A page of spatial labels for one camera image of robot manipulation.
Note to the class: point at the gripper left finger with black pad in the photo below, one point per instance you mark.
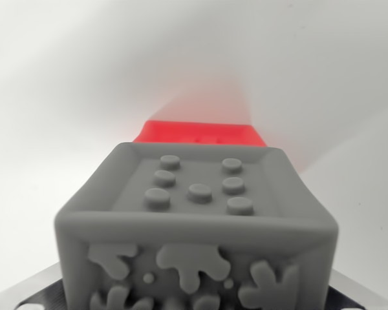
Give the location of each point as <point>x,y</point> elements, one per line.
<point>35,292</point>

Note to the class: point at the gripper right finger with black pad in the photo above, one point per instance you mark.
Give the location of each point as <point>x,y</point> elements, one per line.
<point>359,295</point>

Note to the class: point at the grey embossed cube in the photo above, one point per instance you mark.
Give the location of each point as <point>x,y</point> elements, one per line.
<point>197,226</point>

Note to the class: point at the red embossed cube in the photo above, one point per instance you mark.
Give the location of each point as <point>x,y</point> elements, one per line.
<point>194,134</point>

